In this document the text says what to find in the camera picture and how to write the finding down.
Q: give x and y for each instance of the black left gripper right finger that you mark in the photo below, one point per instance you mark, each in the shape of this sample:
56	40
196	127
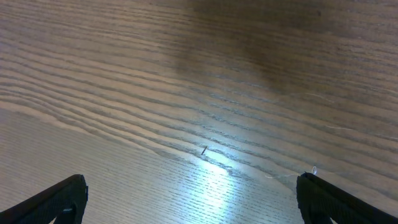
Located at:
323	203

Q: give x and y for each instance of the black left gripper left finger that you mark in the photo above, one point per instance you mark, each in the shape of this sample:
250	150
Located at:
62	203

